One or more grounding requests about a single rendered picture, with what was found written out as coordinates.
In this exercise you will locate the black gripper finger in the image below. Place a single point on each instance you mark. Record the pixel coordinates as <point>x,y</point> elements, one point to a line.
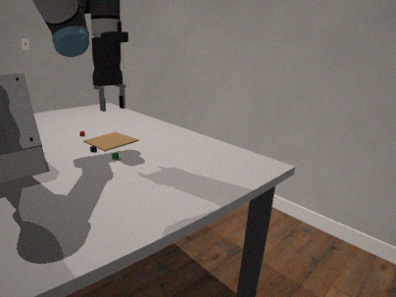
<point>101,98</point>
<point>122,97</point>

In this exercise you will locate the tan flat mat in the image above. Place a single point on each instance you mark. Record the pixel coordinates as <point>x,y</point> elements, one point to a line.
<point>110,141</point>

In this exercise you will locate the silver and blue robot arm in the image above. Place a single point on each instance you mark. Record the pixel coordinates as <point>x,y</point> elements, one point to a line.
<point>66,21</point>

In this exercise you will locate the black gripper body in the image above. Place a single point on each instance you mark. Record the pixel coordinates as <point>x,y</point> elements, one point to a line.
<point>106,52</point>

